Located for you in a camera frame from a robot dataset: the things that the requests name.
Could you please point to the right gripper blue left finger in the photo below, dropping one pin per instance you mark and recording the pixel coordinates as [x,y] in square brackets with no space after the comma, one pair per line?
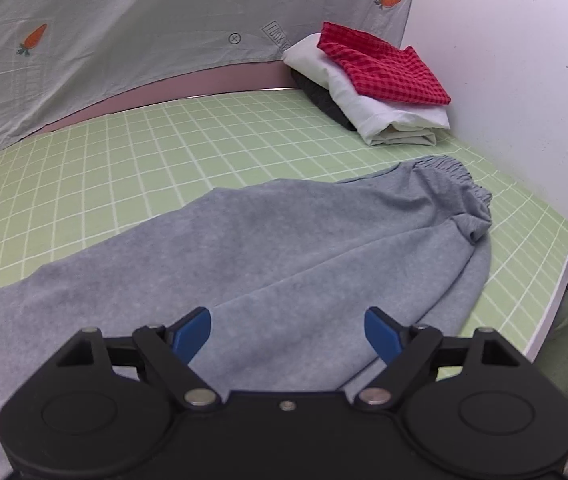
[165,352]

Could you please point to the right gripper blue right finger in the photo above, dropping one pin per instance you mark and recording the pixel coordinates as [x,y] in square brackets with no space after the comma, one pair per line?
[407,352]

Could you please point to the grey sweatpants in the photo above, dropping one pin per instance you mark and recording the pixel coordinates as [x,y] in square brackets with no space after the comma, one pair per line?
[287,270]

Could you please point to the green grid cutting mat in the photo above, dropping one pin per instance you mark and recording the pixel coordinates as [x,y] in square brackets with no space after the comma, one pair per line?
[63,191]

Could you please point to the white folded garment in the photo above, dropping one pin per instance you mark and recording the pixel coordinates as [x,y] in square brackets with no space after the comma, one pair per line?
[377,122]

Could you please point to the black folded garment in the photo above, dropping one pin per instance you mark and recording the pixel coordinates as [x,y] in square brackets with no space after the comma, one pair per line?
[321,99]

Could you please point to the red checkered folded cloth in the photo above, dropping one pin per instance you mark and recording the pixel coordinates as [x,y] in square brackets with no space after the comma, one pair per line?
[379,70]

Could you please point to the grey carrot print sheet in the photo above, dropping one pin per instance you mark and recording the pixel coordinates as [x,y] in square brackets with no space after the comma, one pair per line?
[58,57]

